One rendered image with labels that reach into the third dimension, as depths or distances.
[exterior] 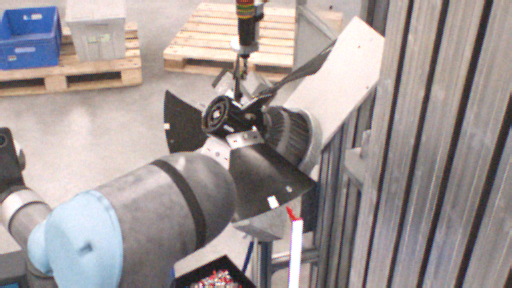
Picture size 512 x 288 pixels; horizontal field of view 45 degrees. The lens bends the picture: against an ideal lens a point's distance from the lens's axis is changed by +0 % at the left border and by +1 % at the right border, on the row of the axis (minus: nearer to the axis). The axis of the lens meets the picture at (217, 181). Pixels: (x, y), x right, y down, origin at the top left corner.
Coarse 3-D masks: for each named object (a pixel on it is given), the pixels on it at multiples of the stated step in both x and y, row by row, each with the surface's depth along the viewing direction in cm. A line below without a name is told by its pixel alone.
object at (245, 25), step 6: (240, 18) 141; (246, 18) 141; (252, 18) 142; (240, 24) 142; (246, 24) 141; (252, 24) 142; (240, 30) 143; (246, 30) 142; (252, 30) 143; (240, 36) 144; (246, 36) 143; (240, 42) 145; (246, 42) 144; (240, 54) 147; (246, 54) 146
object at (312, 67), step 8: (336, 40) 155; (328, 48) 152; (320, 56) 150; (328, 56) 146; (304, 64) 155; (312, 64) 148; (320, 64) 144; (296, 72) 151; (304, 72) 146; (312, 72) 143; (288, 80) 149; (272, 88) 154; (280, 88) 166
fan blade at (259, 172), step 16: (256, 144) 160; (240, 160) 156; (256, 160) 155; (272, 160) 155; (240, 176) 152; (256, 176) 151; (272, 176) 150; (288, 176) 150; (304, 176) 148; (240, 192) 150; (256, 192) 148; (272, 192) 147; (304, 192) 144; (240, 208) 147; (256, 208) 145
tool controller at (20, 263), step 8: (0, 256) 123; (8, 256) 122; (16, 256) 122; (24, 256) 122; (0, 264) 120; (8, 264) 119; (16, 264) 119; (24, 264) 119; (0, 272) 117; (8, 272) 116; (16, 272) 116; (24, 272) 116; (0, 280) 115; (8, 280) 115; (16, 280) 115; (24, 280) 116; (32, 280) 123
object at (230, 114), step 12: (228, 96) 165; (216, 108) 168; (228, 108) 162; (240, 108) 165; (204, 120) 169; (216, 120) 166; (228, 120) 162; (240, 120) 164; (252, 120) 169; (264, 120) 168; (216, 132) 164; (228, 132) 164; (240, 132) 165; (264, 132) 167
